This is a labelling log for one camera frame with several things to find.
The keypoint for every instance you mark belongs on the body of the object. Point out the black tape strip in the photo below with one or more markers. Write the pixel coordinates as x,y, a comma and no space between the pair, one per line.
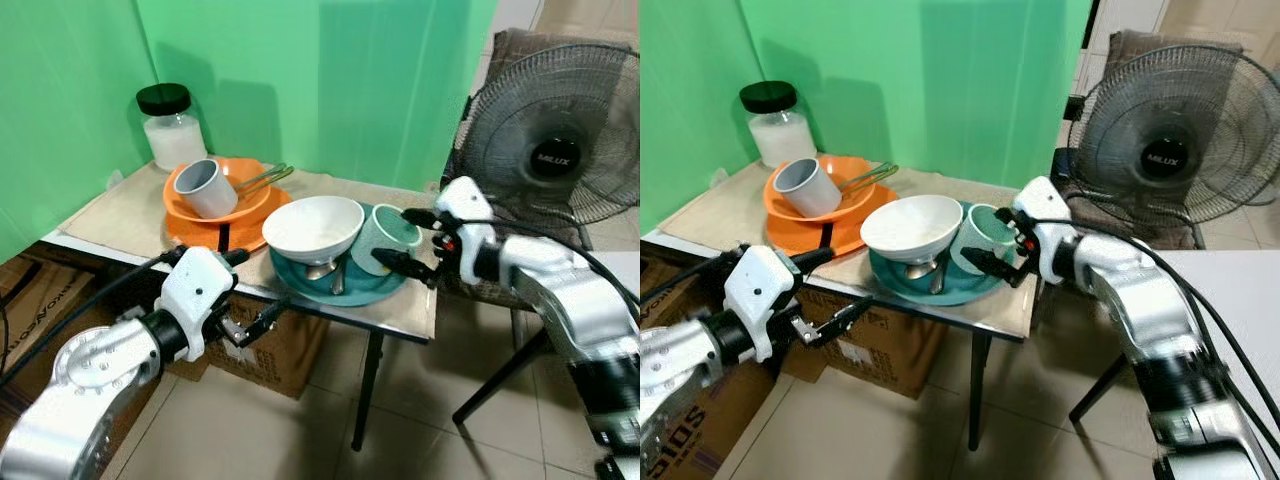
827,236
224,236

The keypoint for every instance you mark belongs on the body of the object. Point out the large orange plate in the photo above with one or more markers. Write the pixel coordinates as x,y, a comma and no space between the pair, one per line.
795,232
195,232

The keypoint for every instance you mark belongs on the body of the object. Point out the light green mug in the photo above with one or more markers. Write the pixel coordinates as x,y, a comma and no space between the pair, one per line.
385,235
978,235

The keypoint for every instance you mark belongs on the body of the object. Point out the brown cardboard box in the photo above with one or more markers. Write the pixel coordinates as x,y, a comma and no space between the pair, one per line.
885,360
275,355

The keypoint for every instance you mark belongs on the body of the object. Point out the teal plate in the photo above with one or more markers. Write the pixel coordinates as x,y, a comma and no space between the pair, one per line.
300,285
895,285

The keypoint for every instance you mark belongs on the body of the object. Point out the small orange plate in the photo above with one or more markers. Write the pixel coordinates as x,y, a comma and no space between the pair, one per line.
855,200
250,200

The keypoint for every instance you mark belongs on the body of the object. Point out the grey plastic cup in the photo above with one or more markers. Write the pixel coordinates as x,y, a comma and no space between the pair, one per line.
805,188
205,190

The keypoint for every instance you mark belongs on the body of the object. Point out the metal spoon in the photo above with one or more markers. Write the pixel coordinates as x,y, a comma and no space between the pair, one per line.
322,272
922,272

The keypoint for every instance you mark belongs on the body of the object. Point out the green metal cutlery piece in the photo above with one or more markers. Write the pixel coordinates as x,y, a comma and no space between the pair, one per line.
270,182
265,173
872,182
868,173

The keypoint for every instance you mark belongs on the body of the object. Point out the white bowl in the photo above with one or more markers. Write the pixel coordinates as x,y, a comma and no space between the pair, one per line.
315,225
912,225

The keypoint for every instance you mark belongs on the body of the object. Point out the beige table mat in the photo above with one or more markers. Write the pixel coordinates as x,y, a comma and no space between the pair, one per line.
115,215
715,215

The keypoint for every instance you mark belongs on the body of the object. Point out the cardboard box with red print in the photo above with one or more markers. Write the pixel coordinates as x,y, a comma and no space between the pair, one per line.
720,420

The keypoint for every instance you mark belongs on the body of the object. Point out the black slanted leg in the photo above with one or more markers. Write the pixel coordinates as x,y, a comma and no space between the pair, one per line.
1095,390
500,378

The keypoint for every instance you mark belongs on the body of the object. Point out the black straight table leg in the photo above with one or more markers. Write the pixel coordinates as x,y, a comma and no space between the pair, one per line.
368,390
979,390

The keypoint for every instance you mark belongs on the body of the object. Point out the glass jar with black lid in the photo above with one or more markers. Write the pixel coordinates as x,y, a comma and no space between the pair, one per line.
175,140
782,135

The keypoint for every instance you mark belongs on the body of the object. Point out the flat cardboard box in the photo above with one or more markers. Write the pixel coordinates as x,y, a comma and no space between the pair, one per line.
35,300
662,285

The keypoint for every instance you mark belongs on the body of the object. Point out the black standing fan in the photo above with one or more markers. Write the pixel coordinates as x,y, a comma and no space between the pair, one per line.
1170,150
555,150

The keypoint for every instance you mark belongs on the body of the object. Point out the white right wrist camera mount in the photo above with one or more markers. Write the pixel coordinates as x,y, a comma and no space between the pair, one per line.
465,205
1045,205

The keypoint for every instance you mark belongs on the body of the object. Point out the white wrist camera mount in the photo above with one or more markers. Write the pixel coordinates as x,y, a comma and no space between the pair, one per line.
195,285
1045,205
757,290
465,205

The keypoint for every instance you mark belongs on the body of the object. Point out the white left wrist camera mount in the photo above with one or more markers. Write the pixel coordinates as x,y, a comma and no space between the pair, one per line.
757,290
195,285

